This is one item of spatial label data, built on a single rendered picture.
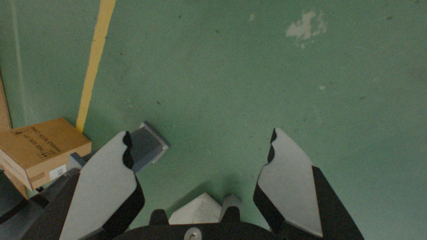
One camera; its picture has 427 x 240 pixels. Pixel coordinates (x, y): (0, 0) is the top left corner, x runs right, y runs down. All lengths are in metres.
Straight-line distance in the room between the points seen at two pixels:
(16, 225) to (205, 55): 0.65
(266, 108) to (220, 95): 0.17
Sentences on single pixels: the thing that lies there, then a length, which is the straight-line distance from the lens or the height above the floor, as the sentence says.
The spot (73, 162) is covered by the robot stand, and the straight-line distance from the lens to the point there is 0.61.
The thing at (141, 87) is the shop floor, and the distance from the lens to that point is 0.69.
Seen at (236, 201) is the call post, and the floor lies 0.02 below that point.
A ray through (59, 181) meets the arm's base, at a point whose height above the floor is 0.34.
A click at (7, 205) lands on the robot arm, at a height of 0.43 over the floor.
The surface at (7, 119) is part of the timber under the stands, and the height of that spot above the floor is 0.02.
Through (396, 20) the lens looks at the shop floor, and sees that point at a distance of 0.56.
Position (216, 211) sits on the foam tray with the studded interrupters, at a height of 0.04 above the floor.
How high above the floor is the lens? 0.46
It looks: 62 degrees down
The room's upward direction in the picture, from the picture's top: 137 degrees counter-clockwise
